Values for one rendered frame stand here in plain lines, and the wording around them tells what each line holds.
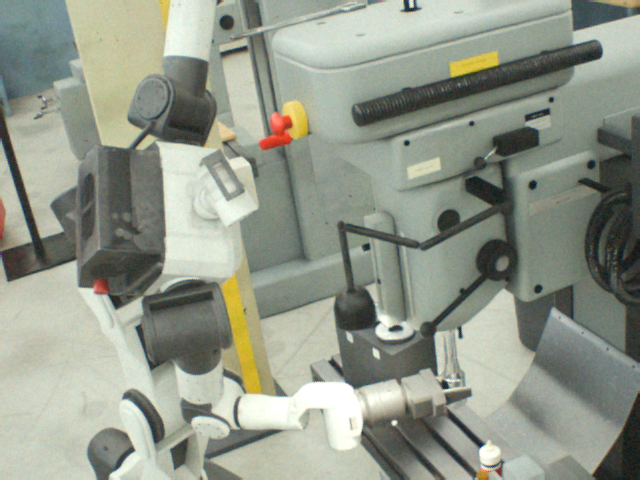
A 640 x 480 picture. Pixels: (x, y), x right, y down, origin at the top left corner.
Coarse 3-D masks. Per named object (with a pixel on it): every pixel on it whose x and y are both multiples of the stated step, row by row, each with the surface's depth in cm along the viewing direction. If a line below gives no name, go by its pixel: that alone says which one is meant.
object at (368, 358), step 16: (352, 336) 201; (368, 336) 197; (384, 336) 194; (400, 336) 192; (416, 336) 194; (352, 352) 204; (368, 352) 197; (384, 352) 191; (400, 352) 190; (416, 352) 193; (432, 352) 196; (352, 368) 207; (368, 368) 200; (384, 368) 194; (400, 368) 191; (416, 368) 194; (432, 368) 197; (352, 384) 210; (368, 384) 203
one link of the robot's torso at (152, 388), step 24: (96, 312) 191; (120, 336) 189; (120, 360) 201; (144, 360) 193; (168, 360) 205; (144, 384) 198; (168, 384) 200; (144, 408) 199; (168, 408) 200; (168, 432) 202
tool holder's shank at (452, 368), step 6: (444, 336) 169; (450, 336) 168; (444, 342) 170; (450, 342) 169; (444, 348) 170; (450, 348) 170; (450, 354) 170; (456, 354) 171; (450, 360) 171; (456, 360) 171; (450, 366) 171; (456, 366) 171; (450, 372) 171; (456, 372) 172
